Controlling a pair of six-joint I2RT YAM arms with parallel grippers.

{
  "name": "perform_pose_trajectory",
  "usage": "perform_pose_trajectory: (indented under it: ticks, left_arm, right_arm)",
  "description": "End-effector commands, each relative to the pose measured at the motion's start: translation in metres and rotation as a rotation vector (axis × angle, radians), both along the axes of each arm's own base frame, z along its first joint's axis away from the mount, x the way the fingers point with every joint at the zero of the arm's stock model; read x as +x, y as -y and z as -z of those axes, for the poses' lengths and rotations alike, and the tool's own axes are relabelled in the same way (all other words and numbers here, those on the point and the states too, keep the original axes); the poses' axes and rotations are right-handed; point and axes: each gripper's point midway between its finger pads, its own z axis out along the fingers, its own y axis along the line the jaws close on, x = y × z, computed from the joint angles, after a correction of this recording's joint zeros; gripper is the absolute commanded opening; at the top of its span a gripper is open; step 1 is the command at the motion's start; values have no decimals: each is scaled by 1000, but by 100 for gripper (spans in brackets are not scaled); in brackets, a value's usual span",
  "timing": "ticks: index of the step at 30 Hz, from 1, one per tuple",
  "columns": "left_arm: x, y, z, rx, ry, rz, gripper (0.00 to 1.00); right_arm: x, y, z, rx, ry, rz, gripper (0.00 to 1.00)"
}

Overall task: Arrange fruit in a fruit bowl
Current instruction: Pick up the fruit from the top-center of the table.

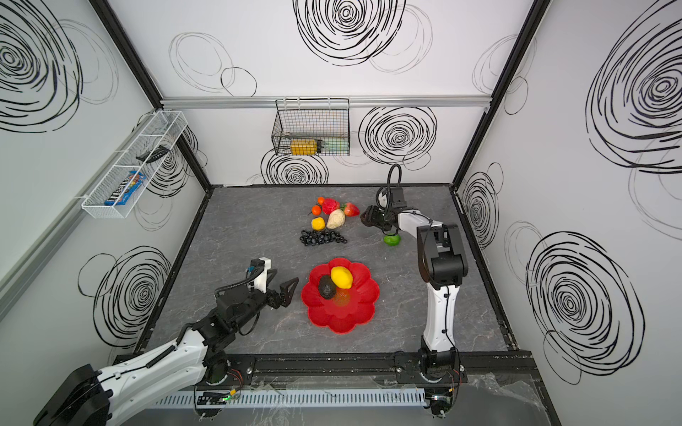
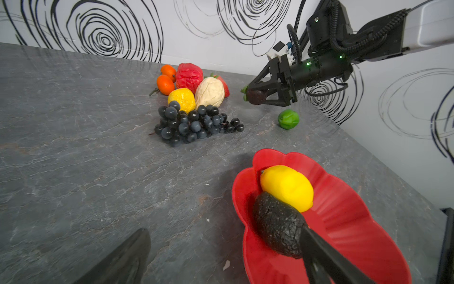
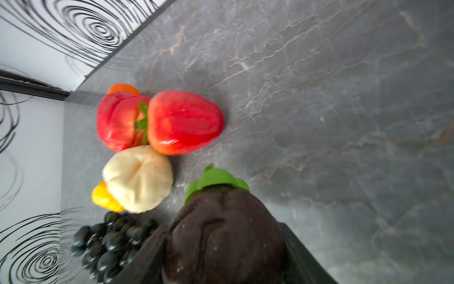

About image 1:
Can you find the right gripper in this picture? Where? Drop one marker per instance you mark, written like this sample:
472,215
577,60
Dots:
373,216

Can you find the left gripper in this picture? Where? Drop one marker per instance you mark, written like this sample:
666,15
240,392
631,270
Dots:
284,297

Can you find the dark wrinkled avocado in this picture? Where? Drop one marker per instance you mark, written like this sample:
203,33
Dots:
327,288

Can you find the large yellow lemon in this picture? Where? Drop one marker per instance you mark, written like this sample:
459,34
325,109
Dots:
341,277

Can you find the red flower shaped bowl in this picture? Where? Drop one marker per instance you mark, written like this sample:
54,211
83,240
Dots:
348,308

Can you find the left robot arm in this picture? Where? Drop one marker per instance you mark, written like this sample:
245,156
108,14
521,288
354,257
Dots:
114,394

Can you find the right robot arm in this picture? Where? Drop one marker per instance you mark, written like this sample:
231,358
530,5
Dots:
442,265

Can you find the beige potato shaped fruit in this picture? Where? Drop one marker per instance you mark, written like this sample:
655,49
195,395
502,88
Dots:
336,219

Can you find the red pink apple fruit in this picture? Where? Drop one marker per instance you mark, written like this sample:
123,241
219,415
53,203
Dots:
329,205

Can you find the red strawberry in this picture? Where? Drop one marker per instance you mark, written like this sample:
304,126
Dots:
350,210

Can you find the green lime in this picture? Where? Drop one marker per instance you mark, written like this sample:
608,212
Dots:
392,240

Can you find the black grape bunch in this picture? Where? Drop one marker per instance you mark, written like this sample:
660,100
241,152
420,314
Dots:
318,238

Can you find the small yellow lemon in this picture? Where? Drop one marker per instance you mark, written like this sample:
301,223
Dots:
318,224

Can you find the green box in basket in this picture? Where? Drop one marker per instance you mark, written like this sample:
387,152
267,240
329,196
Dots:
335,146

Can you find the yellow box in basket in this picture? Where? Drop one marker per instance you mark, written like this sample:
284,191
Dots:
300,147

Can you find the blue candy packet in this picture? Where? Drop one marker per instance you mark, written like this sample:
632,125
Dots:
130,184

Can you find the black remote control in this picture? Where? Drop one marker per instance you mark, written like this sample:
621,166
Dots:
153,155

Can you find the black wire basket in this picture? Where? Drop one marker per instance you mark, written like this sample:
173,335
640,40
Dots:
309,124

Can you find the white slotted cable duct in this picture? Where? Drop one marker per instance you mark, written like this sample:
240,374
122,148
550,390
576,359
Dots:
344,398

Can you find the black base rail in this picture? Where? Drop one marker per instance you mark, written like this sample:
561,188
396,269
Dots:
399,366

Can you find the white wire shelf basket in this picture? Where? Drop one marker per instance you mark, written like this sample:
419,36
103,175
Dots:
165,178

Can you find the aluminium wall rail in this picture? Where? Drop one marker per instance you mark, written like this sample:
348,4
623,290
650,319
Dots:
353,101

